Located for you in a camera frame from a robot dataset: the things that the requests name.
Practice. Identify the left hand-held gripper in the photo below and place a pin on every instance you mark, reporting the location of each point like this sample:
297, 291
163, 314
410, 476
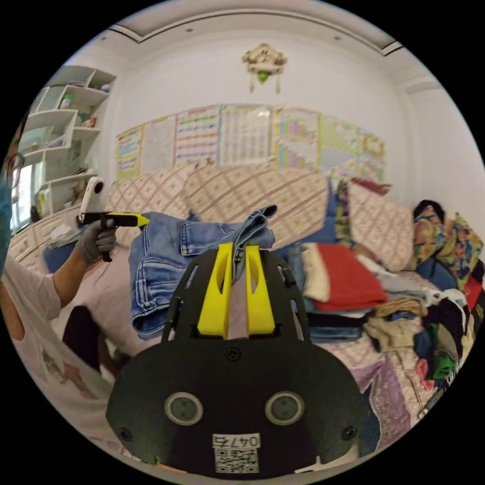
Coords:
93, 218

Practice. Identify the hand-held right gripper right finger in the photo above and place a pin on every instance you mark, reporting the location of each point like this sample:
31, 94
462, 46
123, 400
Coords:
260, 303

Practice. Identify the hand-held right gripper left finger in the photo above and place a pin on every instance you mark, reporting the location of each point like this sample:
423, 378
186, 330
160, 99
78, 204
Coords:
214, 299

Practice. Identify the blue jeans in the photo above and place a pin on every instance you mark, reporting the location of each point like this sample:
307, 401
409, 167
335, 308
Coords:
166, 261

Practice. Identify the person's left forearm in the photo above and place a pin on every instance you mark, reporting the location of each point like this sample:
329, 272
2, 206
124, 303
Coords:
68, 273

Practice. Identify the person's left hand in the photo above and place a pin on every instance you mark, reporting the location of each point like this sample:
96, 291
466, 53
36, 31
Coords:
93, 244

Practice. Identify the checked pillow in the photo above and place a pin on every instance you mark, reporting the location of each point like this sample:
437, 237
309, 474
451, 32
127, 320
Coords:
379, 231
265, 193
151, 193

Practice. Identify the bed with pink quilt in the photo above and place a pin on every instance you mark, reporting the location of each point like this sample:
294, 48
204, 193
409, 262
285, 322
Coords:
113, 299

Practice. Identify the pile of clothes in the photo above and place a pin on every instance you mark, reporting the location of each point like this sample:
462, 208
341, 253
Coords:
341, 280

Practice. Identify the window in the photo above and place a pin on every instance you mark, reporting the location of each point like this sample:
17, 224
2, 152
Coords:
23, 189

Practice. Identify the person's body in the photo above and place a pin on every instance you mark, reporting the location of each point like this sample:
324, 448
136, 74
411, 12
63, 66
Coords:
41, 360

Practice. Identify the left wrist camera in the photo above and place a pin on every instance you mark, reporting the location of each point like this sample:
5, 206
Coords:
91, 195

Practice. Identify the white wall shelf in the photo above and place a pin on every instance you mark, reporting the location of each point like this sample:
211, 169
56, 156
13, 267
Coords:
60, 129

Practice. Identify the ornate wall clock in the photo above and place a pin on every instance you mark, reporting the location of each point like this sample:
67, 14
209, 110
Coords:
264, 62

